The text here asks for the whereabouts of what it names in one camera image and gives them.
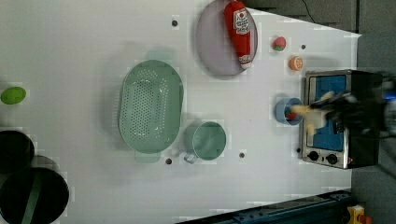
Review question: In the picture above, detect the orange slice toy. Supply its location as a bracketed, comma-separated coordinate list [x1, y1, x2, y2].
[289, 56, 304, 71]

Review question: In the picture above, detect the green perforated colander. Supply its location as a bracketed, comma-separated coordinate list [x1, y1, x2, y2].
[119, 60, 184, 154]

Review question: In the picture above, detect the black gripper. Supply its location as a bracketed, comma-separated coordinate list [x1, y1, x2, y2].
[311, 91, 382, 133]

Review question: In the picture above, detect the silver toaster oven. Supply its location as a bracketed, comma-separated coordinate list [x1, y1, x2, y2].
[302, 70, 382, 169]

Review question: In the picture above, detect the blue metal frame rail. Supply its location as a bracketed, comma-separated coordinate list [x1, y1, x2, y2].
[178, 190, 356, 224]

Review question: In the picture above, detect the red toy strawberry in bowl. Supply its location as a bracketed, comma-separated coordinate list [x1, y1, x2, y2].
[285, 107, 297, 120]

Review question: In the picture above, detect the red toy strawberry on table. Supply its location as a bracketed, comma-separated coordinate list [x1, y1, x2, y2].
[273, 36, 287, 51]

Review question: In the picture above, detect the blue small bowl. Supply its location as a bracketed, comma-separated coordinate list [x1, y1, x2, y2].
[275, 98, 303, 126]

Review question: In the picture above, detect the grey round plate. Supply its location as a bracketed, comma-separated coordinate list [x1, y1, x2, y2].
[195, 0, 258, 76]

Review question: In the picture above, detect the green cup with handle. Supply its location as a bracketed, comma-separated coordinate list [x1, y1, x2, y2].
[184, 121, 227, 164]

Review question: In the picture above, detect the yellow red emergency button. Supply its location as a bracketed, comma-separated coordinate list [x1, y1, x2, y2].
[347, 204, 373, 224]

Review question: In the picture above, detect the black round base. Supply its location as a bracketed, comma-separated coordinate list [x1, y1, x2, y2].
[0, 130, 35, 174]

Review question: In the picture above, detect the green lime toy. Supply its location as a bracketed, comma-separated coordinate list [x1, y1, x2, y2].
[1, 87, 27, 105]

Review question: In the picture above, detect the red ketchup bottle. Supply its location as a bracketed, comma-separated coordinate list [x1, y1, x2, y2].
[223, 0, 251, 69]

